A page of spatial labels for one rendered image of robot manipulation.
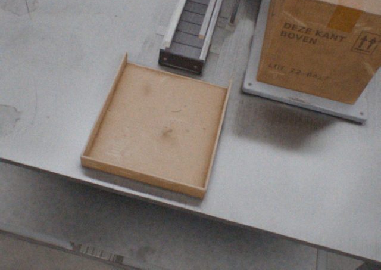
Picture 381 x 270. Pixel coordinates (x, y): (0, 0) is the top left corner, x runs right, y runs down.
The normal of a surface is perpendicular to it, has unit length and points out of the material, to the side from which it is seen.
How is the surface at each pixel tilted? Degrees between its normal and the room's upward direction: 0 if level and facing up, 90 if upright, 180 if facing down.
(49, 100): 0
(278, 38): 90
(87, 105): 0
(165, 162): 0
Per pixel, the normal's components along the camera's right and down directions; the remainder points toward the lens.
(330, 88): -0.22, 0.79
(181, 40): 0.11, -0.56
